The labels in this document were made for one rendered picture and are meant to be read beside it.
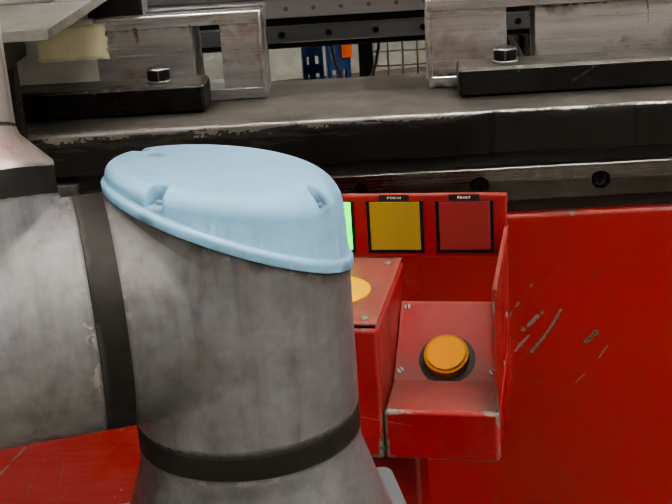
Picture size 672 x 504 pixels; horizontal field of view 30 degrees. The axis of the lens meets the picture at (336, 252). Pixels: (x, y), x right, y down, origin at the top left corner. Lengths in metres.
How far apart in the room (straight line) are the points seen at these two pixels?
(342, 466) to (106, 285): 0.16
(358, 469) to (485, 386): 0.41
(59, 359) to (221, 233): 0.09
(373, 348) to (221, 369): 0.42
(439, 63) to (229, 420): 0.82
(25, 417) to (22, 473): 0.86
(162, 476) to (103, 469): 0.79
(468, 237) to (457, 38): 0.31
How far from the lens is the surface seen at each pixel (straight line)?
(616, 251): 1.31
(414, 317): 1.10
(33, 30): 1.14
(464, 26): 1.36
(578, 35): 1.37
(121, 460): 1.42
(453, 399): 1.03
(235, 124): 1.26
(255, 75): 1.37
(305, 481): 0.62
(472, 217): 1.11
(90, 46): 1.39
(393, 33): 1.62
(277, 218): 0.57
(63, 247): 0.58
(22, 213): 0.58
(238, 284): 0.57
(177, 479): 0.63
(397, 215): 1.12
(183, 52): 1.37
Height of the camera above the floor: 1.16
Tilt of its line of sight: 19 degrees down
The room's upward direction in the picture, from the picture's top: 4 degrees counter-clockwise
